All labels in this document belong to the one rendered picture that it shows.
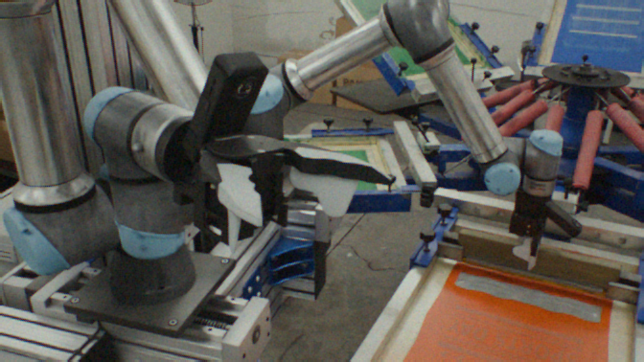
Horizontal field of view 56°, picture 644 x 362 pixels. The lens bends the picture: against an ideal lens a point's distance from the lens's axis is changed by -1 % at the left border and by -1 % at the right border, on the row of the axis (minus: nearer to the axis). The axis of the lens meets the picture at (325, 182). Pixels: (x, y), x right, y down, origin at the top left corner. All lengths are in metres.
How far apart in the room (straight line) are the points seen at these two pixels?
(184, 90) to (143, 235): 0.20
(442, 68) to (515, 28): 4.44
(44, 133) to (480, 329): 1.05
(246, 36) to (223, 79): 6.33
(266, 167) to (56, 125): 0.44
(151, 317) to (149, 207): 0.39
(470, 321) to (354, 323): 1.53
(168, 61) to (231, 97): 0.29
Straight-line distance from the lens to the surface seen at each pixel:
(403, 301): 1.51
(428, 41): 1.29
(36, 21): 0.88
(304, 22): 6.44
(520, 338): 1.52
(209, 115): 0.54
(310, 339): 2.92
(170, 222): 0.72
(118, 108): 0.67
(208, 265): 1.16
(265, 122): 1.41
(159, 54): 0.82
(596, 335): 1.59
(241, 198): 0.44
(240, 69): 0.51
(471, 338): 1.49
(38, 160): 0.92
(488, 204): 1.88
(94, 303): 1.12
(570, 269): 1.67
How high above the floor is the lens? 1.89
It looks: 26 degrees down
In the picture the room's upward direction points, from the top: straight up
